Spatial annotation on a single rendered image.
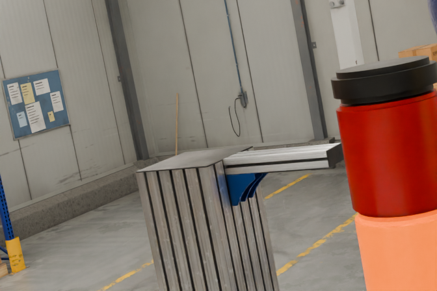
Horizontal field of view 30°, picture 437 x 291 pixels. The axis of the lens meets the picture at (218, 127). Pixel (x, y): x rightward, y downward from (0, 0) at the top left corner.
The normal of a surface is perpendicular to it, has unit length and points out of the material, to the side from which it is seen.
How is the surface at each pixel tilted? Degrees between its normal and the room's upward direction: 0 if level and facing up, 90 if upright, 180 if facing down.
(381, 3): 90
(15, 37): 90
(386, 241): 90
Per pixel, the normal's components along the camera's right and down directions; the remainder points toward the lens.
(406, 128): 0.07, 0.11
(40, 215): 0.83, -0.09
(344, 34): -0.55, 0.20
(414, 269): -0.19, 0.15
